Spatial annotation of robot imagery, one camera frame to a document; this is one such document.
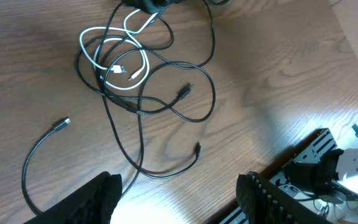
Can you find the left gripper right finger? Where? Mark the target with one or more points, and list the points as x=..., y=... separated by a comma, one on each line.
x=264, y=203

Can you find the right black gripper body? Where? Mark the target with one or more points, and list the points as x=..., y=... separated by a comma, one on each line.
x=150, y=6

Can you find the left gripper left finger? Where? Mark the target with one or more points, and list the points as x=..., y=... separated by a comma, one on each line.
x=93, y=203

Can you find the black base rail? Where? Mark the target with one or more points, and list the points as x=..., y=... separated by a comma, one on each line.
x=321, y=171

